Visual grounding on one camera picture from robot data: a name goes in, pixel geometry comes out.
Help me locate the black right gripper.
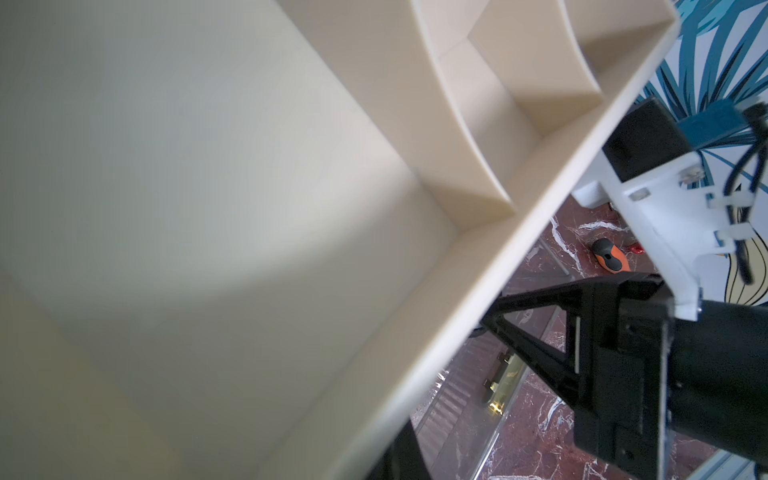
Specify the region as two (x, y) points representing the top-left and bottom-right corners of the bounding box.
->
(479, 275), (767, 479)

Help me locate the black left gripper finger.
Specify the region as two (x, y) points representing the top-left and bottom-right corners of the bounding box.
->
(366, 421), (432, 480)

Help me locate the clear drawer gold handle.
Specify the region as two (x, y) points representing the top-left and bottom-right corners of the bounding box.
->
(410, 323), (565, 480)

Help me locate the beige drawer organizer cabinet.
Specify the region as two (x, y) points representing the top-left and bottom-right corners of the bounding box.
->
(1, 1), (680, 479)

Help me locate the orange handle screwdriver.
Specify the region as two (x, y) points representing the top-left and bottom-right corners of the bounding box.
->
(590, 238), (631, 274)

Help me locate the red handle metal valve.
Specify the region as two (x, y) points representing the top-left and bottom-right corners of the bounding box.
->
(627, 242), (646, 255)

